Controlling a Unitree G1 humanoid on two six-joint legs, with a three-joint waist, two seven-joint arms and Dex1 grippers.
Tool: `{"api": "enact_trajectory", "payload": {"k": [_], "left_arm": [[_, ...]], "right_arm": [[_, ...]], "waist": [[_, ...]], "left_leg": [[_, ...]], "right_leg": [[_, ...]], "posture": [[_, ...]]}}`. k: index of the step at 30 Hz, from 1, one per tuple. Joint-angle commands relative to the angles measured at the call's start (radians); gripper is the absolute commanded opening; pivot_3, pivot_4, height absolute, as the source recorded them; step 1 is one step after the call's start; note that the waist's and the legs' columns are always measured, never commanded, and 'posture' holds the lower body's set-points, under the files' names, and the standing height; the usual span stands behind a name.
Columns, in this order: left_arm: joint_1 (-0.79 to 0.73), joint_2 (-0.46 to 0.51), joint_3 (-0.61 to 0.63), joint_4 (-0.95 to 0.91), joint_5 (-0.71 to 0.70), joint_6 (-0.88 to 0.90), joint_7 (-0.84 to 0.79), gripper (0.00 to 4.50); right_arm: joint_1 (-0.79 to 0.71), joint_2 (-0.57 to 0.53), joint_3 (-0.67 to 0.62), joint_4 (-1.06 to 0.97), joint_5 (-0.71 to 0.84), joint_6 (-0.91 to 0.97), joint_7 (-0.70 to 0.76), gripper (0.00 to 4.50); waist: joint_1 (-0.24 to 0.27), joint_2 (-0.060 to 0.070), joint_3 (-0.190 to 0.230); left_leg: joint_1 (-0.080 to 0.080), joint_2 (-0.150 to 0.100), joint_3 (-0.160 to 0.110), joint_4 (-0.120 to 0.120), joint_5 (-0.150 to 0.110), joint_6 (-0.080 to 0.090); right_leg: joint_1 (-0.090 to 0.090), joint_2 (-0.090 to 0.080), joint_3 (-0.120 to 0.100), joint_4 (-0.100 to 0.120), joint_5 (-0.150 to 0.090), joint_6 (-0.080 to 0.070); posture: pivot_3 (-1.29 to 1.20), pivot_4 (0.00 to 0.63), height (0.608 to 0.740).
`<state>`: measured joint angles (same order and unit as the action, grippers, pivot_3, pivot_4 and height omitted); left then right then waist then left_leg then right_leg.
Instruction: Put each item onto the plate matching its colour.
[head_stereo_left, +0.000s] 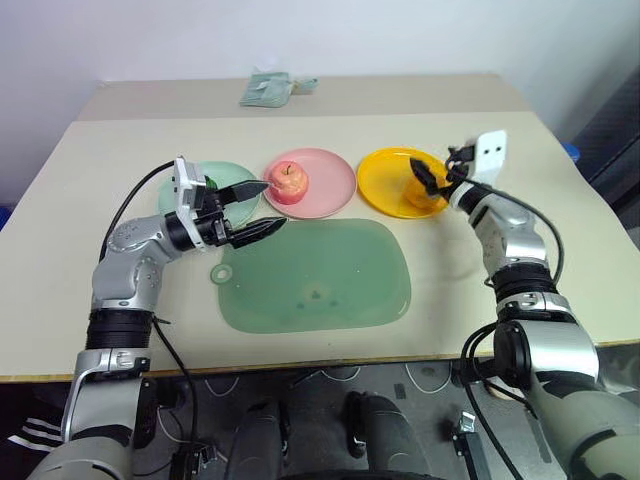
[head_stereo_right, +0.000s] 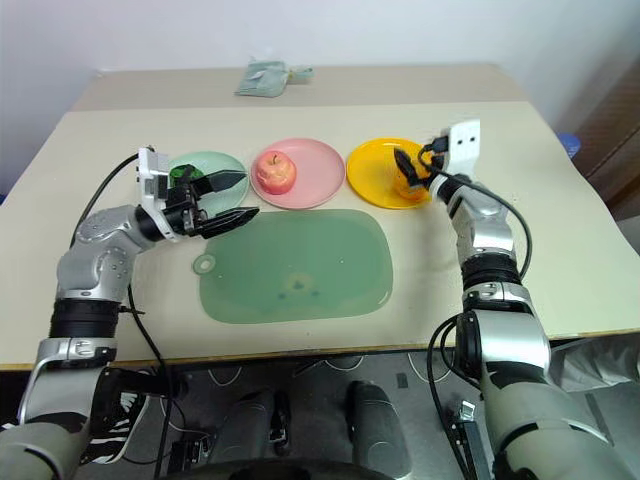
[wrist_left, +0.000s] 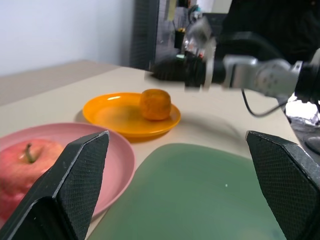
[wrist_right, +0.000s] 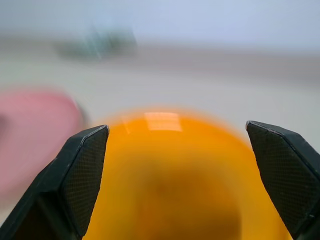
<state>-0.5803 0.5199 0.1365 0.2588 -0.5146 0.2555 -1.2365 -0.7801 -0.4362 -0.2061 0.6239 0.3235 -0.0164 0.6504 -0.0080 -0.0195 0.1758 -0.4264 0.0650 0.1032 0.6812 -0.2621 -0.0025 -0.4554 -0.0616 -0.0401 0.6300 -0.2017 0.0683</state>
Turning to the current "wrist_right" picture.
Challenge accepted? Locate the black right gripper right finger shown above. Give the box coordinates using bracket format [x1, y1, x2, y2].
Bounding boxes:
[245, 120, 320, 240]

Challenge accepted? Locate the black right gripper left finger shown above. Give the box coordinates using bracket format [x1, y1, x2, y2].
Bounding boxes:
[0, 124, 110, 240]

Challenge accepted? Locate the pink plate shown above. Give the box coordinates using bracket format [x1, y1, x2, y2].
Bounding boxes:
[0, 89, 85, 201]

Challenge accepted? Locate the orange bowl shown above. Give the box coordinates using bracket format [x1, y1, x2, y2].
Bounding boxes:
[83, 106, 293, 240]

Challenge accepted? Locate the dark green object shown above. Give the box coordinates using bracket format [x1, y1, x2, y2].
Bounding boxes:
[56, 24, 138, 61]

